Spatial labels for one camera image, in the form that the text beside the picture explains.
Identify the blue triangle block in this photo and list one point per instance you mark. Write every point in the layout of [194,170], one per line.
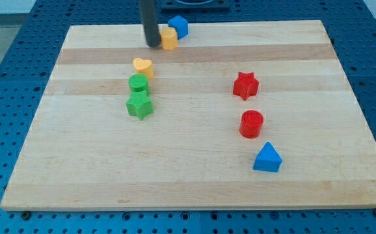
[268,159]

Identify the green star block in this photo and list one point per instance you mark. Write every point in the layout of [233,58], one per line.
[139,104]

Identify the green cylinder block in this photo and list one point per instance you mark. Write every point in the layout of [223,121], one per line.
[138,83]

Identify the red cylinder block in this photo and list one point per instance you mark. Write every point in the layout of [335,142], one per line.
[251,124]

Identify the red star block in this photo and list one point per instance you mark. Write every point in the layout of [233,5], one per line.
[245,85]

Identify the yellow heart block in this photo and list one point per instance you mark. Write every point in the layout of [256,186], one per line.
[143,66]

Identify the yellow hexagon block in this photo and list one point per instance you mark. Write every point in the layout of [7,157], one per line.
[169,38]

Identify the blue cube block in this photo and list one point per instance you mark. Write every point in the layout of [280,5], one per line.
[181,26]

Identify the wooden board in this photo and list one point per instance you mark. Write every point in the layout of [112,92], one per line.
[84,152]

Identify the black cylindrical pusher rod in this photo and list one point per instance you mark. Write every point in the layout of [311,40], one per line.
[149,22]

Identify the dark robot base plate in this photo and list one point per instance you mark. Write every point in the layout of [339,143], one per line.
[169,5]

